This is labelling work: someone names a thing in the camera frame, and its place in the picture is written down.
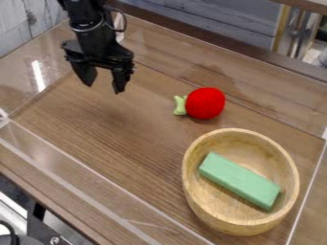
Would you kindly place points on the clear acrylic tray wall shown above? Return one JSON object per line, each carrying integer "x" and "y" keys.
{"x": 102, "y": 210}

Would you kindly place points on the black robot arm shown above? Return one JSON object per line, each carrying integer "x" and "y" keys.
{"x": 90, "y": 11}

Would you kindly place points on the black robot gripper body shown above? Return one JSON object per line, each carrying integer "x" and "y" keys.
{"x": 95, "y": 48}

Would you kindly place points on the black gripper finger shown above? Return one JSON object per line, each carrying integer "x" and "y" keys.
{"x": 122, "y": 74}
{"x": 84, "y": 70}

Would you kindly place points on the red plush fruit green stem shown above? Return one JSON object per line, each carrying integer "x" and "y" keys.
{"x": 203, "y": 104}

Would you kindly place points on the green rectangular block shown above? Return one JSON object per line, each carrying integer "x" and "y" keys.
{"x": 245, "y": 183}

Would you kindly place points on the gold metal chair frame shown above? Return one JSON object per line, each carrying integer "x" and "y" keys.
{"x": 295, "y": 32}

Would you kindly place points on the clear acrylic corner bracket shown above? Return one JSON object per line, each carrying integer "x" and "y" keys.
{"x": 119, "y": 25}

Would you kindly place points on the black table clamp mount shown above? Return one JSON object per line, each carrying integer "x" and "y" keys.
{"x": 39, "y": 233}

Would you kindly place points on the round wooden bowl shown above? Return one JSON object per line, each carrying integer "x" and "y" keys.
{"x": 218, "y": 207}

